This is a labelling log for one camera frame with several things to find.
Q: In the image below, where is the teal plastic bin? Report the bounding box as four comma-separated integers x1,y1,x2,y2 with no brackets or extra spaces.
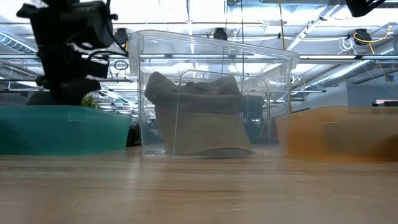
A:
0,105,132,156

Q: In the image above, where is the clear plastic bin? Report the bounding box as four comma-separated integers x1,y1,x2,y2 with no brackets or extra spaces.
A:
127,29,301,158

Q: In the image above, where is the orange plastic bin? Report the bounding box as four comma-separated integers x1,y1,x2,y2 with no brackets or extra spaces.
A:
274,106,398,162

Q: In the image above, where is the silver ventilation duct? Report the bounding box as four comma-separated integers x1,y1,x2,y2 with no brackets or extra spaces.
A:
306,40,398,90

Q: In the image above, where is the grey folded cloth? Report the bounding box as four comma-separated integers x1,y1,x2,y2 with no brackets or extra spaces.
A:
144,71,254,157

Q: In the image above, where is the green plant white pot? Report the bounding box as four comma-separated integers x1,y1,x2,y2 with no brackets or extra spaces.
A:
81,93,100,109

